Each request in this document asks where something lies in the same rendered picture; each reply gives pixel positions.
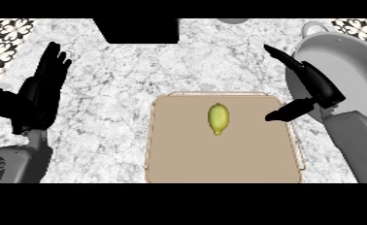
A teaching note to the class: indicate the tan wooden tray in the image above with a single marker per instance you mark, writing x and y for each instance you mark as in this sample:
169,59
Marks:
222,148

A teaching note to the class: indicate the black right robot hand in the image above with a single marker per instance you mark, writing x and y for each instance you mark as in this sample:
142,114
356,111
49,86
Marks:
316,83

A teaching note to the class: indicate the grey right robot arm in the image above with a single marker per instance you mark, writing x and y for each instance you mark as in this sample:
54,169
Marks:
348,141

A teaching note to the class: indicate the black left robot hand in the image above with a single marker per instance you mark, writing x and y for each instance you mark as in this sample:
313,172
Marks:
40,90

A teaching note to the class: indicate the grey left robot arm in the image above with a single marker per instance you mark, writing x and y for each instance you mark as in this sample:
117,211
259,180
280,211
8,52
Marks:
24,157

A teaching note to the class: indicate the grey round object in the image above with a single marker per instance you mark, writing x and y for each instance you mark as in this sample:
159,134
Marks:
233,20

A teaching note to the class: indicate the black appliance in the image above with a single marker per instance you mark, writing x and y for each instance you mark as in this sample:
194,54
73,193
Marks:
138,30

